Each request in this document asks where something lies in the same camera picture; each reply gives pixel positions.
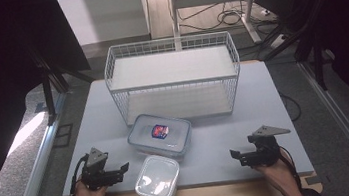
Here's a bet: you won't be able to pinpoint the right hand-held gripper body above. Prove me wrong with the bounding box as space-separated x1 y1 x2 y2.
238 121 295 170

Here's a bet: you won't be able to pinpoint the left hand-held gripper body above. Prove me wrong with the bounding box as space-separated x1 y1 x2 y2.
77 143 126 193

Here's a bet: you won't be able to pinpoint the small square white container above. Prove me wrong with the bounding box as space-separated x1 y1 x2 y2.
130 151 184 196

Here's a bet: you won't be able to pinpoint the clear container with colourful contents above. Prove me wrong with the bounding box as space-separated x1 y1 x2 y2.
124 107 196 167

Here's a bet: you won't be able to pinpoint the white wire shelf rack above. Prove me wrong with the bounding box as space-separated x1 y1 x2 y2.
101 29 247 130

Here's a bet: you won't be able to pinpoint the person's right hand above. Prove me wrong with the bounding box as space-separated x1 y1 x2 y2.
253 147 304 196

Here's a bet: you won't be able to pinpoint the black metal stand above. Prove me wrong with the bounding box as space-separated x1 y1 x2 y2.
25 39 99 127
256 0 349 98

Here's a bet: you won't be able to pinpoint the white power strip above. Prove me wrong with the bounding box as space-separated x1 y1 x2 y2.
268 33 291 50

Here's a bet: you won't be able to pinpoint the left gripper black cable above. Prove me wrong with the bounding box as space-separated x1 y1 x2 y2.
64 153 95 196

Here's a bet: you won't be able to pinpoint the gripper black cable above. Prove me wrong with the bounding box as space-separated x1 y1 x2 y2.
64 153 95 196
277 144 305 193

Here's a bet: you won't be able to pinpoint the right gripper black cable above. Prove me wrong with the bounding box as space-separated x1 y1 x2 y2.
277 144 305 193

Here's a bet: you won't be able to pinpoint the thin black floor cable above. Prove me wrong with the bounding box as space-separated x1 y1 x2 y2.
279 91 303 124

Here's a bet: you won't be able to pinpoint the aluminium rail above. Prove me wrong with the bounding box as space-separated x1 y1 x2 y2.
296 55 349 196
0 90 81 196

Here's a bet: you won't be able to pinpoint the black cables on floor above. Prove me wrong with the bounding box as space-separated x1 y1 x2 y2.
177 0 277 35

